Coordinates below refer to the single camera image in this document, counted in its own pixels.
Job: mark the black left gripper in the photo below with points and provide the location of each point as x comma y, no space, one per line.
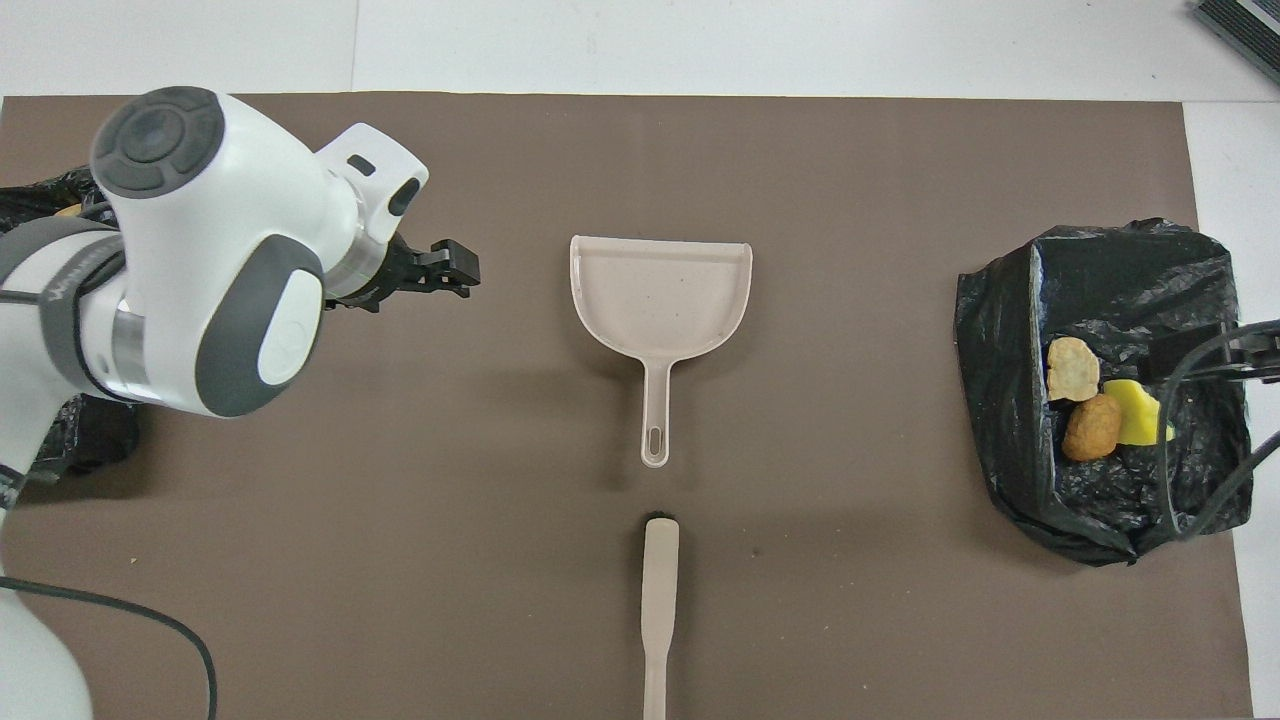
395,272

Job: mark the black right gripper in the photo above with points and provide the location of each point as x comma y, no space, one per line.
1258,352

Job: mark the yellow wavy sponge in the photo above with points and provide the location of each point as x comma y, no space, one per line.
1135,410

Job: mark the golden toy croissant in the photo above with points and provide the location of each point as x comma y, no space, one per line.
1072,368

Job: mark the brown oval bread roll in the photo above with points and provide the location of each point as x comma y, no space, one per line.
1092,427

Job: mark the beige plastic dustpan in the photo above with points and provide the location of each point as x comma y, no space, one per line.
660,300

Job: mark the beige brush black bristles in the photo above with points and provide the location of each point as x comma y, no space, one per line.
660,580

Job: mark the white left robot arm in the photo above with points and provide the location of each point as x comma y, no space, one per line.
200,250

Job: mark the bin with black bag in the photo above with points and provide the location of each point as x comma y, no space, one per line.
1130,500

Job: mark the left black trash bag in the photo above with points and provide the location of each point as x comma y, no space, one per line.
90,440

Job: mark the dark grey ribbed device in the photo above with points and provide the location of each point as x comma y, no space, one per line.
1245,30

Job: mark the brown table mat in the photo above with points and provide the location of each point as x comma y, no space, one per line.
800,600

